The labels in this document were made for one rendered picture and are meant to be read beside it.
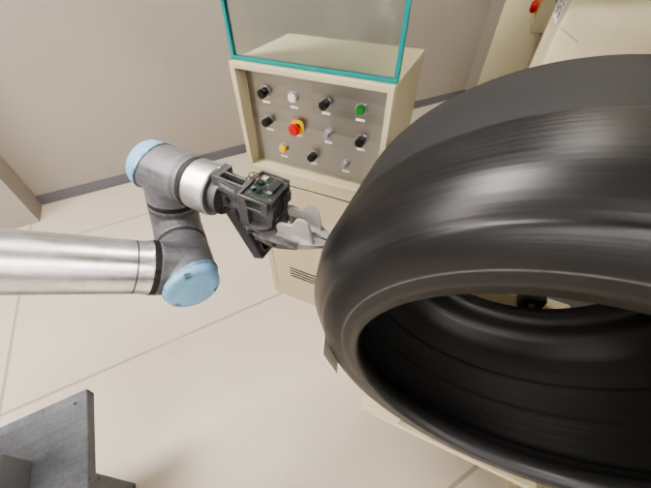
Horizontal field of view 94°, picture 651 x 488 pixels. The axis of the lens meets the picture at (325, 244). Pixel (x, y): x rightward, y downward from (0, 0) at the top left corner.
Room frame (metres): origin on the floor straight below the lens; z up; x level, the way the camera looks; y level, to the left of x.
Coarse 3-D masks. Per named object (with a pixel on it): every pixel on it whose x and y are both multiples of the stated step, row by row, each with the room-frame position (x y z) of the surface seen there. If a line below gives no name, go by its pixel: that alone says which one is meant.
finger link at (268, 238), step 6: (258, 234) 0.35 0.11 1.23; (264, 234) 0.35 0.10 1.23; (270, 234) 0.35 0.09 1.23; (264, 240) 0.34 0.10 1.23; (270, 240) 0.34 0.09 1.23; (276, 240) 0.34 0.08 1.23; (282, 240) 0.34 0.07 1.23; (288, 240) 0.34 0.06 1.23; (270, 246) 0.34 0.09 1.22; (276, 246) 0.33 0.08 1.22; (282, 246) 0.33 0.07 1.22; (288, 246) 0.33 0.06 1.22; (294, 246) 0.33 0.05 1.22
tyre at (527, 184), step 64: (576, 64) 0.34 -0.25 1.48; (640, 64) 0.30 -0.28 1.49; (448, 128) 0.30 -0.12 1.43; (512, 128) 0.24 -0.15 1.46; (576, 128) 0.21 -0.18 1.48; (640, 128) 0.19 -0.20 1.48; (384, 192) 0.24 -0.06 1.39; (448, 192) 0.20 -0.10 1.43; (512, 192) 0.18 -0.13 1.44; (576, 192) 0.16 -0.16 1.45; (640, 192) 0.15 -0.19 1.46; (384, 256) 0.19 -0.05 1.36; (448, 256) 0.16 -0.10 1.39; (512, 256) 0.15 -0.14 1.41; (576, 256) 0.13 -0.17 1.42; (640, 256) 0.12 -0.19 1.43; (320, 320) 0.24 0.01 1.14; (384, 320) 0.33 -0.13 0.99; (448, 320) 0.36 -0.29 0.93; (512, 320) 0.34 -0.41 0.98; (576, 320) 0.30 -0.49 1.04; (640, 320) 0.27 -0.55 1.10; (384, 384) 0.18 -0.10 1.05; (448, 384) 0.23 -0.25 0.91; (512, 384) 0.22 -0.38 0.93; (576, 384) 0.20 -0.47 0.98; (640, 384) 0.18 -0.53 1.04; (512, 448) 0.11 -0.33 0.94; (576, 448) 0.10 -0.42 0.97; (640, 448) 0.09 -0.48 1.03
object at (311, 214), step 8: (296, 208) 0.39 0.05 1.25; (304, 208) 0.38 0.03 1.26; (312, 208) 0.37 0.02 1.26; (296, 216) 0.38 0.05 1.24; (304, 216) 0.38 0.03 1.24; (312, 216) 0.37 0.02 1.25; (312, 224) 0.37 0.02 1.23; (320, 224) 0.36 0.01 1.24; (312, 232) 0.36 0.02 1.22; (320, 232) 0.36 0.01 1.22
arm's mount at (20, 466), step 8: (0, 456) 0.13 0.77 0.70; (8, 456) 0.14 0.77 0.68; (0, 464) 0.12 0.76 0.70; (8, 464) 0.12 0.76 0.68; (16, 464) 0.13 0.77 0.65; (24, 464) 0.13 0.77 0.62; (0, 472) 0.11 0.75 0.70; (8, 472) 0.11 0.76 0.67; (16, 472) 0.11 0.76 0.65; (24, 472) 0.11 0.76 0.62; (0, 480) 0.09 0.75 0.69; (8, 480) 0.09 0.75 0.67; (16, 480) 0.09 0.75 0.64; (24, 480) 0.10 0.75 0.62
